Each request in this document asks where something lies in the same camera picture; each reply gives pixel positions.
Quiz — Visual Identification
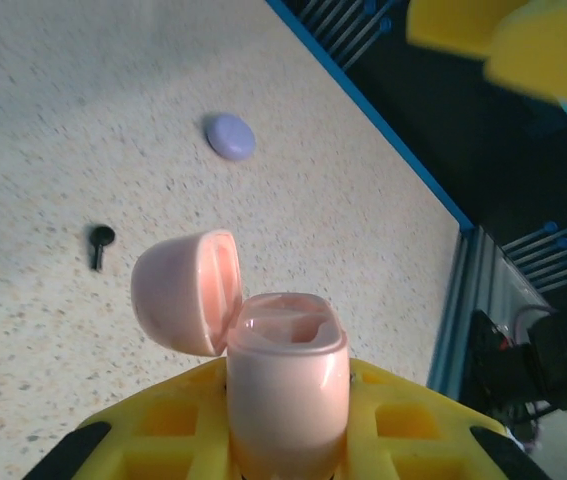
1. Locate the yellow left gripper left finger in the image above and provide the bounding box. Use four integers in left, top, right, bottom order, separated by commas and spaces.
21, 358, 238, 480

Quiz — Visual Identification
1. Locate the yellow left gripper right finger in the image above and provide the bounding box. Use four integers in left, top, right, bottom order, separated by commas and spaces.
335, 356, 555, 480

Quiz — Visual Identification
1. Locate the pink earbud charging case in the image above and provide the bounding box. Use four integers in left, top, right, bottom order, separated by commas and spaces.
130, 228, 352, 475

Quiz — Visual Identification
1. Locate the black wireless earbud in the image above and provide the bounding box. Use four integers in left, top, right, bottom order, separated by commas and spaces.
86, 225, 116, 272

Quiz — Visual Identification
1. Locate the purple earbud charging case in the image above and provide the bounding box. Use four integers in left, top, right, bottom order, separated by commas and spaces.
204, 113, 257, 164

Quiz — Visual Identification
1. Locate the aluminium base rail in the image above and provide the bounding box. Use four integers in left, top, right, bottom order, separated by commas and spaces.
425, 224, 552, 401

